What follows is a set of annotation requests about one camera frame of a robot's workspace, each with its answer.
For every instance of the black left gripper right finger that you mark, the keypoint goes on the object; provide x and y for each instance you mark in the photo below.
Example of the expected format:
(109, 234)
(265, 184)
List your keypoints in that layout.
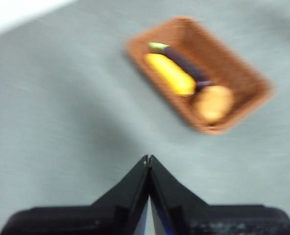
(208, 220)

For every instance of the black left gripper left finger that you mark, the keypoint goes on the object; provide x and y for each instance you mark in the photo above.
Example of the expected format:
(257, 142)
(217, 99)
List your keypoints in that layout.
(86, 220)

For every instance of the brown potato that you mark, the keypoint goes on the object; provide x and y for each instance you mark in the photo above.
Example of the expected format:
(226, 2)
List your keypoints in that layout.
(213, 104)

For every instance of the brown woven wicker basket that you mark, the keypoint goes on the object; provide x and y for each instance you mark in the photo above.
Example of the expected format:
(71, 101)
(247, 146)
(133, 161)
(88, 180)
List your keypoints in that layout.
(233, 73)

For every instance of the yellow corn cob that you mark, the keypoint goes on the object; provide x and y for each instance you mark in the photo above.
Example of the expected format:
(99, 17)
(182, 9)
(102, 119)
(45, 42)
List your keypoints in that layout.
(169, 73)

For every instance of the purple eggplant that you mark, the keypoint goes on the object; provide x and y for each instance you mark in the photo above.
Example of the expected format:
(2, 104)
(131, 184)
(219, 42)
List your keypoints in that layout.
(184, 62)

